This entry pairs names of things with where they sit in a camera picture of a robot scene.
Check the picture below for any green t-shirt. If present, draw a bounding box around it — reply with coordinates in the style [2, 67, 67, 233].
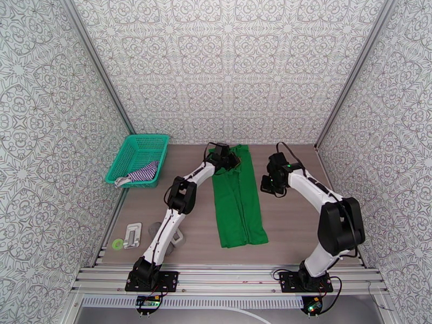
[208, 144, 269, 249]

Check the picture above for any purple white striped tank top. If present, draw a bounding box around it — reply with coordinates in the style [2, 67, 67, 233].
[114, 160, 160, 189]

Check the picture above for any green plastic mesh basket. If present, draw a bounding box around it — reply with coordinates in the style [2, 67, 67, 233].
[105, 134, 170, 189]

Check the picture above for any grey felt pouch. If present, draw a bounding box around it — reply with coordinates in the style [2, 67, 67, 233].
[147, 222, 175, 257]

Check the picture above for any white plastic stand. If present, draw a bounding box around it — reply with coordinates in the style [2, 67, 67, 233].
[123, 222, 143, 249]

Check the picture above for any right round circuit board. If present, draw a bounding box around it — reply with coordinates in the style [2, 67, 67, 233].
[301, 296, 323, 315]

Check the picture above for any left green circuit board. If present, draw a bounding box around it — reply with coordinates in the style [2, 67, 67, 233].
[136, 295, 160, 309]

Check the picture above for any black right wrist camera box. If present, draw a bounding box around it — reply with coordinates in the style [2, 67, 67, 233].
[267, 152, 286, 170]

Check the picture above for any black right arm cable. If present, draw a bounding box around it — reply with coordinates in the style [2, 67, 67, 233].
[276, 141, 359, 260]

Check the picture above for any aluminium table side rail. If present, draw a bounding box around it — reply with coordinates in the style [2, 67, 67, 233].
[315, 147, 368, 267]
[91, 188, 130, 266]

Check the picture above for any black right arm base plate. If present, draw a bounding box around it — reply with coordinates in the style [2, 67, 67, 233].
[279, 271, 334, 294]

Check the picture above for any aluminium front rail frame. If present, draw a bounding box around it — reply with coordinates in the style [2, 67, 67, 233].
[70, 264, 389, 298]

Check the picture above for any white slotted cable duct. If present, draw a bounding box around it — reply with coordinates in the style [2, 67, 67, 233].
[80, 296, 305, 309]

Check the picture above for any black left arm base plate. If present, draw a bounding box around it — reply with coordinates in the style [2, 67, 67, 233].
[125, 271, 180, 293]

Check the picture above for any aluminium corner post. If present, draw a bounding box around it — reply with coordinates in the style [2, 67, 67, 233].
[314, 0, 401, 150]
[57, 0, 138, 136]

